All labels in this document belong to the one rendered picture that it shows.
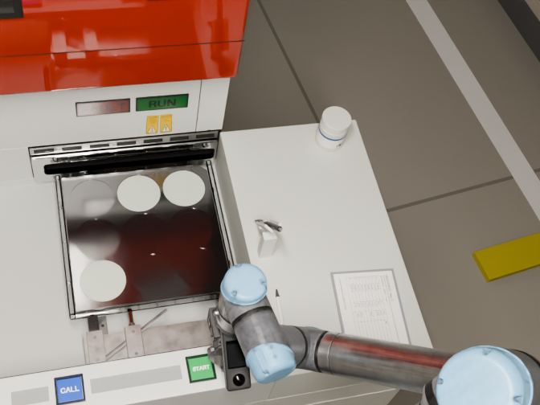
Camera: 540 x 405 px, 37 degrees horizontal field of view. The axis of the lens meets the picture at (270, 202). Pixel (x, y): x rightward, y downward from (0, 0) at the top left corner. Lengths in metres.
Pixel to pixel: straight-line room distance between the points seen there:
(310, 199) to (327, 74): 1.60
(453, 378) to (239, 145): 0.98
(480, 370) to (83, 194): 1.10
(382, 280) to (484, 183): 1.56
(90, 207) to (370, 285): 0.67
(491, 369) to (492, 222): 2.13
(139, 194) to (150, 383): 0.49
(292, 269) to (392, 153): 1.55
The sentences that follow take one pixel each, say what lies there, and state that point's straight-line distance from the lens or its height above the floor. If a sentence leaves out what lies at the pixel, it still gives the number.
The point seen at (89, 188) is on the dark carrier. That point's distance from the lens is 1.93.
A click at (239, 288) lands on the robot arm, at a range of 1.34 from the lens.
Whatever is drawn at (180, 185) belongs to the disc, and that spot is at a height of 0.90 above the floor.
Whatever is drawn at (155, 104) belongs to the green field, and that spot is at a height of 1.10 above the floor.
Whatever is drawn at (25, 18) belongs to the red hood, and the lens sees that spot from 1.53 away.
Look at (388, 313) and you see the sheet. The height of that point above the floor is 0.97.
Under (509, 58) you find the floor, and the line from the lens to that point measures 3.81.
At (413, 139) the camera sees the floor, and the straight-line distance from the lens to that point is 3.33.
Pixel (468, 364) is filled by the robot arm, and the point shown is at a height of 1.55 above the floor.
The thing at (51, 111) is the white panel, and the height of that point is 1.10.
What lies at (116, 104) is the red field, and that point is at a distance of 1.81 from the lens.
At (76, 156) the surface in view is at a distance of 1.93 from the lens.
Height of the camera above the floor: 2.53
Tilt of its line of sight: 57 degrees down
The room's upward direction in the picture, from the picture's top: 16 degrees clockwise
